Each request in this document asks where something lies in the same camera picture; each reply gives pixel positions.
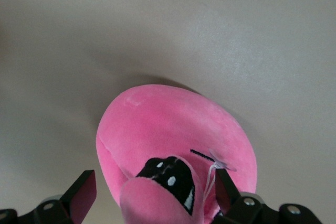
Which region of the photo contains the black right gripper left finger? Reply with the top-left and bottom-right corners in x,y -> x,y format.
0,170 -> 97,224

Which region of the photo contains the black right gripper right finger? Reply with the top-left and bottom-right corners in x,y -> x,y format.
214,167 -> 324,224

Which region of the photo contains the pink plush toy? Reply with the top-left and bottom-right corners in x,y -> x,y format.
96,85 -> 258,224

